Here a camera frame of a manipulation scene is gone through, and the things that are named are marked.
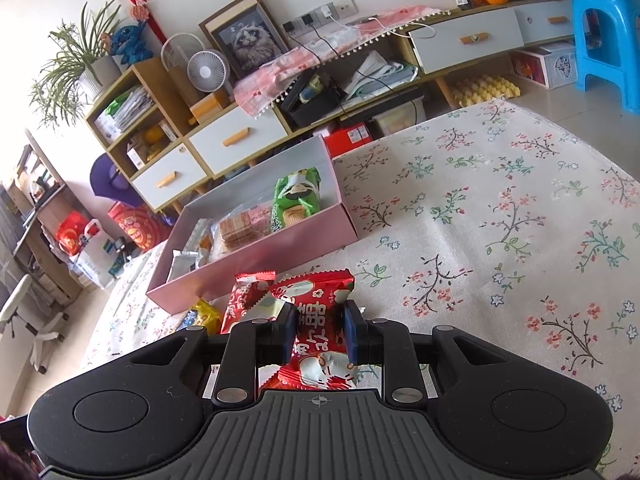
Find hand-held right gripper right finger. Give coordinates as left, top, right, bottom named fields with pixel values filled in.
left=341, top=300, right=508, bottom=405

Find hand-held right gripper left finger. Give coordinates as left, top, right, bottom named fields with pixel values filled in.
left=127, top=304, right=301, bottom=407

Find red snack packet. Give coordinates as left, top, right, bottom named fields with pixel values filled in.
left=257, top=267, right=359, bottom=391
left=219, top=270, right=277, bottom=336

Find pink cardboard box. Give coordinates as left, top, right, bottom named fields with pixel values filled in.
left=145, top=133, right=359, bottom=314

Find pink wafer packet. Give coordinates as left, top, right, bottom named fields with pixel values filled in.
left=217, top=207, right=274, bottom=256

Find orange biscuit packet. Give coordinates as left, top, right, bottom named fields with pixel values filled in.
left=196, top=231, right=221, bottom=264

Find silver cracker packet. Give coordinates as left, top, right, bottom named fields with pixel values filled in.
left=167, top=249, right=204, bottom=286

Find green snack packet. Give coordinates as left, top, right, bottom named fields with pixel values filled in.
left=269, top=167, right=322, bottom=235

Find yellow and blue biscuit packet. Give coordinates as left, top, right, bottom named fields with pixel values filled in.
left=182, top=298, right=224, bottom=335

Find red bag with face print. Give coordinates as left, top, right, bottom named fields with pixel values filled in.
left=107, top=199, right=174, bottom=254

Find red flat box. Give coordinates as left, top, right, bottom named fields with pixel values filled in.
left=324, top=122, right=374, bottom=159

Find white cabinet drawer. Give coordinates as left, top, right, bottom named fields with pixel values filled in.
left=407, top=9, right=524, bottom=75
left=131, top=142, right=209, bottom=211
left=514, top=0, right=576, bottom=49
left=188, top=102, right=289, bottom=179

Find white shopping bag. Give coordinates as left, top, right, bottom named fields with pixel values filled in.
left=69, top=219, right=131, bottom=289

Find floral tablecloth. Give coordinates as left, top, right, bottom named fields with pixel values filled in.
left=80, top=97, right=640, bottom=480

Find clear plastic storage bin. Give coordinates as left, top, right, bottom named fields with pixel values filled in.
left=369, top=97, right=426, bottom=139

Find black storage bin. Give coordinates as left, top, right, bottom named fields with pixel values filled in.
left=279, top=72, right=346, bottom=129

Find purple hat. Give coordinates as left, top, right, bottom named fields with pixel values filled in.
left=89, top=153, right=141, bottom=206

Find red gift bag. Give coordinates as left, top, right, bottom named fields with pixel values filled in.
left=55, top=211, right=94, bottom=256

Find yellow cardboard box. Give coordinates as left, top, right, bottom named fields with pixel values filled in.
left=189, top=89, right=231, bottom=124

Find tall wooden cabinet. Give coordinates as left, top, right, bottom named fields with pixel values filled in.
left=84, top=57, right=292, bottom=214

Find pink patterned cloth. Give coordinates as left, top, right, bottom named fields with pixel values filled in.
left=233, top=3, right=454, bottom=119

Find pile of folded papers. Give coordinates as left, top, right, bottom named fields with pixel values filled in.
left=344, top=52, right=419, bottom=99

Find low wooden cabinet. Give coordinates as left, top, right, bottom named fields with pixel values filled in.
left=272, top=0, right=577, bottom=142

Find white office chair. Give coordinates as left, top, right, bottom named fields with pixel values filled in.
left=0, top=274, right=69, bottom=374

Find small white desk fan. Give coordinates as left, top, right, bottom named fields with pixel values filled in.
left=187, top=49, right=231, bottom=94

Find yellow egg tray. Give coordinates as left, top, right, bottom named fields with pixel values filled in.
left=446, top=73, right=521, bottom=107

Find stack of papers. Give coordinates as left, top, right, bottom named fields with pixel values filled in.
left=97, top=84, right=156, bottom=134

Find framed cat picture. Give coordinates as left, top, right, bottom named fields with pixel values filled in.
left=198, top=0, right=291, bottom=81

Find potted green plant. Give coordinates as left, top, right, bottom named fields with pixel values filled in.
left=27, top=0, right=126, bottom=129

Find blue plush toy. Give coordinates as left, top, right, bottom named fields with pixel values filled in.
left=107, top=22, right=155, bottom=66

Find white printed box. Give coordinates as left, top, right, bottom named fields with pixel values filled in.
left=509, top=39, right=581, bottom=91

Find blue plastic stool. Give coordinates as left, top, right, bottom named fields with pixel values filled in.
left=571, top=0, right=640, bottom=99

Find black power cable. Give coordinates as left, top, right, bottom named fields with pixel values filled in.
left=289, top=24, right=352, bottom=112

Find white wire ring fan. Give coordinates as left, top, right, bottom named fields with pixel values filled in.
left=160, top=32, right=204, bottom=74

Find white charging cable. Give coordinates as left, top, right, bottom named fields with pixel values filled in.
left=324, top=9, right=437, bottom=42

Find wall power outlets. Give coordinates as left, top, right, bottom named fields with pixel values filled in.
left=282, top=0, right=359, bottom=36

